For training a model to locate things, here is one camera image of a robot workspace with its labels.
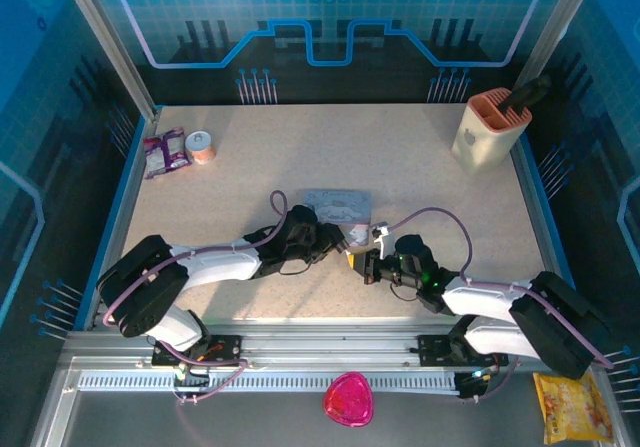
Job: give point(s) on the pink translucent bowl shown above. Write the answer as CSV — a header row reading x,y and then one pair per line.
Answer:
x,y
348,399

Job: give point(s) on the pastel cartoon storage box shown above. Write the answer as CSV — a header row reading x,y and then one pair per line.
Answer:
x,y
335,207

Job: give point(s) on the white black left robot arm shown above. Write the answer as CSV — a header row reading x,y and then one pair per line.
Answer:
x,y
215,267

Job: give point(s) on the yellow snack bag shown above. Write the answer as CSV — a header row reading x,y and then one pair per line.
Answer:
x,y
572,409

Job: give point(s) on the aluminium mounting rail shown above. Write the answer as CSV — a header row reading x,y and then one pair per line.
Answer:
x,y
325,339

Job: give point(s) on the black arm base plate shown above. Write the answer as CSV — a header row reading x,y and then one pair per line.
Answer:
x,y
225,349
435,349

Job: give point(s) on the aluminium frame post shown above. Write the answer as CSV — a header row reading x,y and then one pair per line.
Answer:
x,y
555,27
112,42

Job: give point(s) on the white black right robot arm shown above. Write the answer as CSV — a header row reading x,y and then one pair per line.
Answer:
x,y
480,297

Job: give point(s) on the purple berries candy bag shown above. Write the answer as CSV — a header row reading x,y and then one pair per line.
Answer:
x,y
167,152

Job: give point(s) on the beige knife block orange rim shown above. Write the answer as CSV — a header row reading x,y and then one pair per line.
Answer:
x,y
482,142

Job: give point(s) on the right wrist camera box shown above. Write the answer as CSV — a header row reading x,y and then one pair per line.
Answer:
x,y
382,239

